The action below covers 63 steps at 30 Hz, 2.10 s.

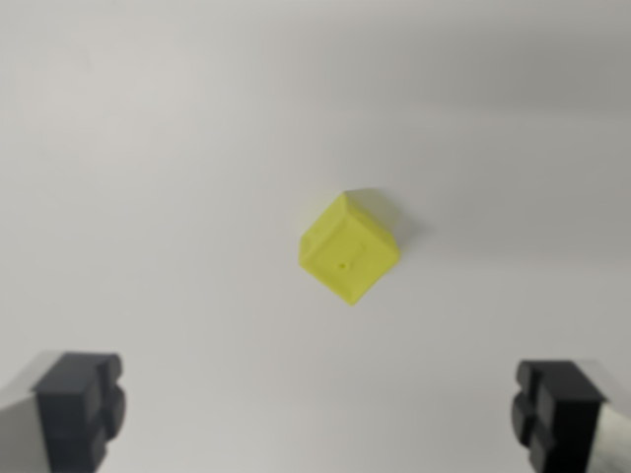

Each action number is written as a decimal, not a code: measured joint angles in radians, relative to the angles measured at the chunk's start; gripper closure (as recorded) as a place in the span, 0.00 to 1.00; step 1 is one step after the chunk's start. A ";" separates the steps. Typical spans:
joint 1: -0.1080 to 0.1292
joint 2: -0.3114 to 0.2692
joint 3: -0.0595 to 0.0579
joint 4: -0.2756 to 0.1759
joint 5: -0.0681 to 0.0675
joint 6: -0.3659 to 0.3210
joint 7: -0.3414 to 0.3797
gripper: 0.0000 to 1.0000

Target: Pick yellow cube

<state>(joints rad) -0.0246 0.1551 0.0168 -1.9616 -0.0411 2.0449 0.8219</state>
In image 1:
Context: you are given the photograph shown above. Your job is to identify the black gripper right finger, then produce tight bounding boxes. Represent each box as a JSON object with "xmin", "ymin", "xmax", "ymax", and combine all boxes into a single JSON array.
[{"xmin": 510, "ymin": 358, "xmax": 631, "ymax": 473}]

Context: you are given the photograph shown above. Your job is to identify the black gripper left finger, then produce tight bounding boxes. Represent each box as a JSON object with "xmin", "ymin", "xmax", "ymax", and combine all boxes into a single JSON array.
[{"xmin": 0, "ymin": 350, "xmax": 127, "ymax": 473}]

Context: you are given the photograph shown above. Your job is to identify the yellow cube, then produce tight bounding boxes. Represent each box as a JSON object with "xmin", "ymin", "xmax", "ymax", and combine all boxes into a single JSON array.
[{"xmin": 298, "ymin": 187, "xmax": 403, "ymax": 307}]

